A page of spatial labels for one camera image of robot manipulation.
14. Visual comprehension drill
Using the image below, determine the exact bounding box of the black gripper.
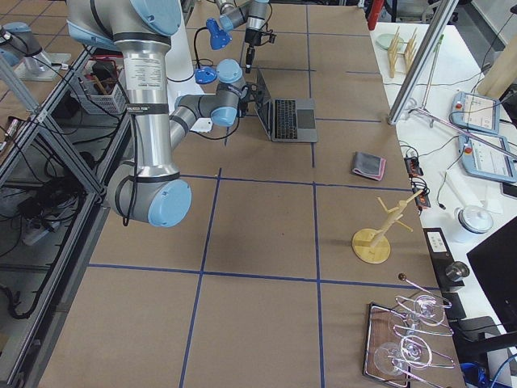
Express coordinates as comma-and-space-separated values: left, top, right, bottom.
242, 82, 263, 116
245, 28, 262, 74

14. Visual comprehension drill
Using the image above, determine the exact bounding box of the grey laptop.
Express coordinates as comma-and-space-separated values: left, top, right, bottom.
255, 70, 317, 143

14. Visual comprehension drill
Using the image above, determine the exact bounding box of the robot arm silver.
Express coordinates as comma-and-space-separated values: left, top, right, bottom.
215, 0, 272, 74
67, 1, 254, 227

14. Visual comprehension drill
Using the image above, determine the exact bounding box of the blue desk lamp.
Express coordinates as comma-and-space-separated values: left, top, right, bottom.
192, 17, 233, 86

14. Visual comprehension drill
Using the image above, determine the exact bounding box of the green glass plate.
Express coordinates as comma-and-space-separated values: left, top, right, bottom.
376, 33, 395, 50

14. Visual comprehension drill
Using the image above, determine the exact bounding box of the folded grey cloth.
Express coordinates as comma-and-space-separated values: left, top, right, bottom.
351, 151, 386, 181

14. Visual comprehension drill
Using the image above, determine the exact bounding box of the white plastic basket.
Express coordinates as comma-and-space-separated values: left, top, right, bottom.
75, 77, 126, 115

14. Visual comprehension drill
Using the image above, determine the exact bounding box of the wooden dish rack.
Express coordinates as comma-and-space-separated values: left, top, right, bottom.
387, 28, 418, 78

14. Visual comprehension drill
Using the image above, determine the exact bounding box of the metal rod stand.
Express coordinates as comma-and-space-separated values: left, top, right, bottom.
411, 43, 516, 161

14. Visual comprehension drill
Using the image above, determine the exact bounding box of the wooden mug tree stand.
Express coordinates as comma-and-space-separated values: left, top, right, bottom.
351, 189, 422, 264

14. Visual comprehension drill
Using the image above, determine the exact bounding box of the blue teach pendant far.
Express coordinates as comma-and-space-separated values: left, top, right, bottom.
449, 91, 501, 134

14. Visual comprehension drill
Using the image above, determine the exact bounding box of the blue teach pendant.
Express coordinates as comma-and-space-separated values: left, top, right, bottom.
449, 91, 501, 134
458, 133, 516, 183

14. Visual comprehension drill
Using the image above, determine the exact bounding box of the blue teach pendant near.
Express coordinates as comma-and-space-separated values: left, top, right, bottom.
458, 133, 516, 183

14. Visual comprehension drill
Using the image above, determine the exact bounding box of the white kettle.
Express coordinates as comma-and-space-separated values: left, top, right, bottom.
452, 205, 494, 243

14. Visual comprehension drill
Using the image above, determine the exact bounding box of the black tray with glasses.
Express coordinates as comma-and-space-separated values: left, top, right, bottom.
363, 293, 456, 387

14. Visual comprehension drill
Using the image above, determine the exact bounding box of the black monitor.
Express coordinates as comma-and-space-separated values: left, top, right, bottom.
467, 222, 516, 331

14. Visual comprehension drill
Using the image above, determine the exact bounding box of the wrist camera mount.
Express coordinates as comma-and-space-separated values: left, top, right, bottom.
260, 32, 276, 45

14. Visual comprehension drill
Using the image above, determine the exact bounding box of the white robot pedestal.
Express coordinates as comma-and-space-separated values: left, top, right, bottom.
165, 16, 205, 115

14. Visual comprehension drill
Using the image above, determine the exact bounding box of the aluminium frame post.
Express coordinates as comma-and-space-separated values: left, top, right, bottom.
388, 0, 459, 125

